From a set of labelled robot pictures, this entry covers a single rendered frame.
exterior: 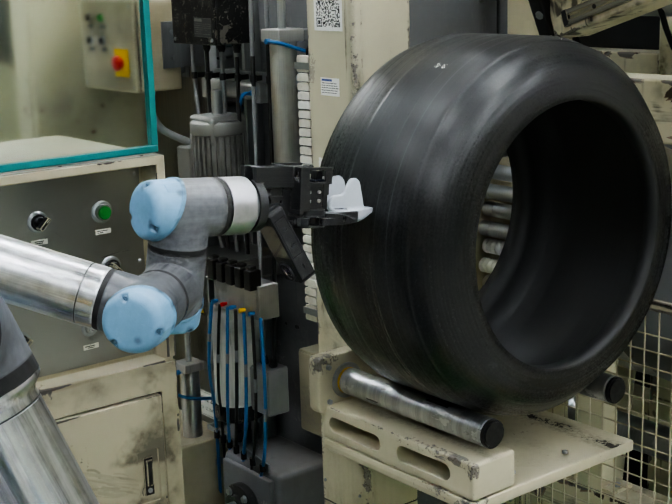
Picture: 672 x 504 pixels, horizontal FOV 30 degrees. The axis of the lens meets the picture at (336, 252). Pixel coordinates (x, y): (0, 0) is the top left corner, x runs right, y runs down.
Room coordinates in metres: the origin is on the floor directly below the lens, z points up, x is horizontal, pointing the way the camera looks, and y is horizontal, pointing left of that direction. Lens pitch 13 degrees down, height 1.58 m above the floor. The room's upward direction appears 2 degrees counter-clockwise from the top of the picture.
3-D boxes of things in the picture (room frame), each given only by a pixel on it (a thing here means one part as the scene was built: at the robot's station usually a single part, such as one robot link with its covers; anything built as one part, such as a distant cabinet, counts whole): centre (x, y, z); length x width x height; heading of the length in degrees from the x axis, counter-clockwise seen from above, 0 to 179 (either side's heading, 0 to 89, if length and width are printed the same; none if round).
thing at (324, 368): (2.10, -0.11, 0.90); 0.40 x 0.03 x 0.10; 128
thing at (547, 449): (1.96, -0.22, 0.80); 0.37 x 0.36 x 0.02; 128
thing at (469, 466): (1.87, -0.11, 0.84); 0.36 x 0.09 x 0.06; 38
